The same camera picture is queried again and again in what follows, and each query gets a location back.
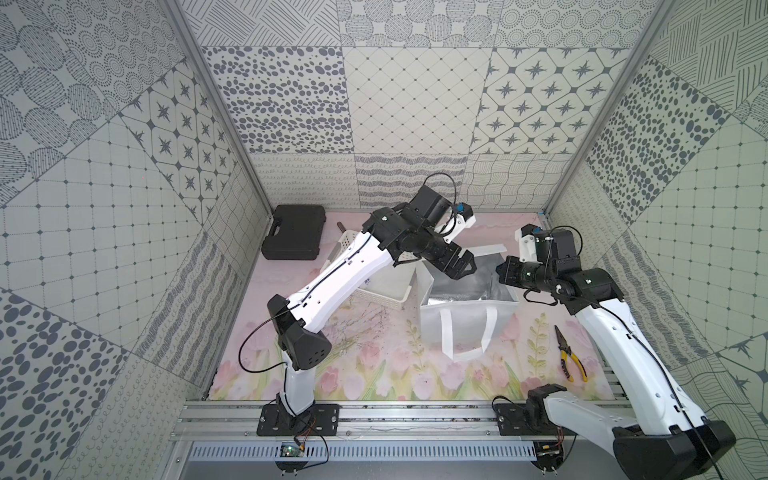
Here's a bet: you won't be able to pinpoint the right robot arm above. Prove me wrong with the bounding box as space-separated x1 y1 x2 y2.
496 256 736 479

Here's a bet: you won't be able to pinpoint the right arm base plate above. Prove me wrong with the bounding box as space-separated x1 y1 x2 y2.
491 395 574 436

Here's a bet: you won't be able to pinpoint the white perforated plastic basket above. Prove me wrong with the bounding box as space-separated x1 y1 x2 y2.
321 230 416 310

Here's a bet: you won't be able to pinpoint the aluminium mounting rail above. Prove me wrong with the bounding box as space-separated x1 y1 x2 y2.
171 401 557 441

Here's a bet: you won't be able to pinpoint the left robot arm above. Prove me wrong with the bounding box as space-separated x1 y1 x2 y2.
268 203 476 417

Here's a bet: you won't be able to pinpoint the white vent grille strip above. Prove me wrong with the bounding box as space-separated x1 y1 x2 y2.
188 440 536 462

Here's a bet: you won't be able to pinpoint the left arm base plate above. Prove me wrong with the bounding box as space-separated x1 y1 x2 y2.
257 401 340 437

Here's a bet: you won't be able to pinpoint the yellow handled pliers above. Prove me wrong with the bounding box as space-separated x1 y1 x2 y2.
554 326 589 383

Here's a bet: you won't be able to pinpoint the black plastic tool case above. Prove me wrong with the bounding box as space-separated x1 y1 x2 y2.
261 204 326 261

